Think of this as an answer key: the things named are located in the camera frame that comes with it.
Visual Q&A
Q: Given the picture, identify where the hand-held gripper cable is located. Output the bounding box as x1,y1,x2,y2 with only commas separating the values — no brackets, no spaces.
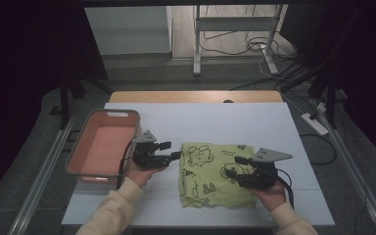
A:
117,136,138,190
275,169,296,210

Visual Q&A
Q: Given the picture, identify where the person's left hand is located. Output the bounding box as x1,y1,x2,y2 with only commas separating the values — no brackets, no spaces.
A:
125,161,167,189

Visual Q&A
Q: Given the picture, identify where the pink plastic basket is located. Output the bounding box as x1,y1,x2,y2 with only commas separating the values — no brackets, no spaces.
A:
65,108,142,185

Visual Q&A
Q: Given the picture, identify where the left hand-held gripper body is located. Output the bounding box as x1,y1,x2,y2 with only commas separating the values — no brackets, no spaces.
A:
131,130,172,170

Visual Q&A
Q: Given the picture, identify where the black tripod stand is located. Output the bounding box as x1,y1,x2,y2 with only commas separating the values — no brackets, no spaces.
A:
58,65,114,130
278,58,341,130

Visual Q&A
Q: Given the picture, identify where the green printed baby romper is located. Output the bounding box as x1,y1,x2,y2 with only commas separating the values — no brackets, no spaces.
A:
178,141,259,210

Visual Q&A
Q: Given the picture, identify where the white power strip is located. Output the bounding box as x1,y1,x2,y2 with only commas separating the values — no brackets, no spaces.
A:
301,112,330,137

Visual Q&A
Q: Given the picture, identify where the black looped floor cable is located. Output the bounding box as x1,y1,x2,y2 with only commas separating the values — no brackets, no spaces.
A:
299,132,337,165

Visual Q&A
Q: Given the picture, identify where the white cabinet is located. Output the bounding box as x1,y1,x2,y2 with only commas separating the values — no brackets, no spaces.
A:
84,6,172,56

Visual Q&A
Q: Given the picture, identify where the black curtain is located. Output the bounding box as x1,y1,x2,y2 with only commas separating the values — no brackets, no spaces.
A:
280,0,376,170
0,0,109,210

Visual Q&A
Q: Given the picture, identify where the left hand-held gripper cable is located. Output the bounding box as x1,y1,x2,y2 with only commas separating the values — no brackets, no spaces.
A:
117,136,138,190

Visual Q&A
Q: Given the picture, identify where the tangle of black floor cables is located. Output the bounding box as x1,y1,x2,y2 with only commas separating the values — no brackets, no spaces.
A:
199,4,297,63

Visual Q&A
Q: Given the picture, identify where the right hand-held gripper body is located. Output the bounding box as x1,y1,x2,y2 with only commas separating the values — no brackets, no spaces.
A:
238,147,294,190

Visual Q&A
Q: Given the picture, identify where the person's right hand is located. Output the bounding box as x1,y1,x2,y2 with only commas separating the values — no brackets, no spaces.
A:
248,180,288,212

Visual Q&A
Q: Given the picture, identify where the white metal desk frame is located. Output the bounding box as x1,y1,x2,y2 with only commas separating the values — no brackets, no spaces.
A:
192,4,285,76

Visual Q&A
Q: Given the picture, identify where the right hand-held gripper cable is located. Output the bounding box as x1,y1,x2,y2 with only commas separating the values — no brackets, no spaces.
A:
275,169,296,210

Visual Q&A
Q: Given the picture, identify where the aluminium floor rail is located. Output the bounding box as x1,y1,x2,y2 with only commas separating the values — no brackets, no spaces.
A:
8,114,79,235
309,97,376,235

